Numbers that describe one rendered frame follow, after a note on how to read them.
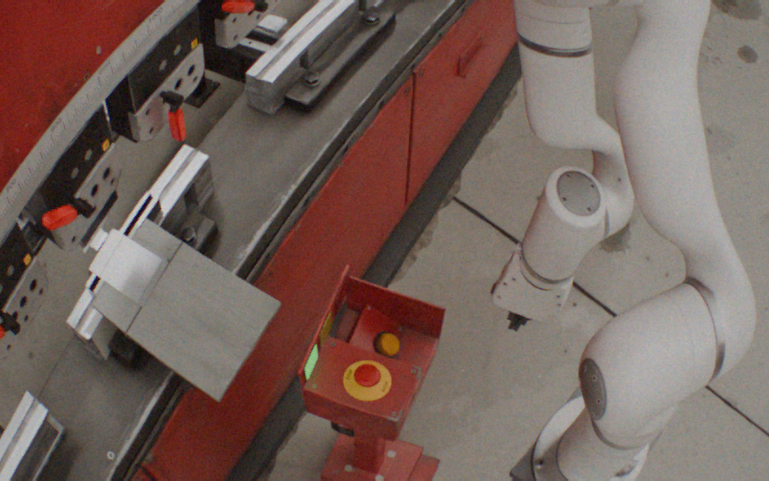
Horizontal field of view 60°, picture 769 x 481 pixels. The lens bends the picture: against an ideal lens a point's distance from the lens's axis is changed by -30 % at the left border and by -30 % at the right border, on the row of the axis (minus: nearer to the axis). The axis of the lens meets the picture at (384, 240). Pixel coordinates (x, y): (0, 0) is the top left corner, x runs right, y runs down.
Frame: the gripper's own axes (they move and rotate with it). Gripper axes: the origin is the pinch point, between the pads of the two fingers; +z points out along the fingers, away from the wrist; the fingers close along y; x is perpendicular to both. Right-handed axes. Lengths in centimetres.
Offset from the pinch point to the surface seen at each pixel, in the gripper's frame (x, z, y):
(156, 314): -22, -1, -46
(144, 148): 64, 105, -115
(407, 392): -9.5, 17.6, -10.4
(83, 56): -14, -45, -58
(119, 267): -18, -1, -56
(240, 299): -14.0, -2.4, -35.0
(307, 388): -14.7, 18.8, -24.6
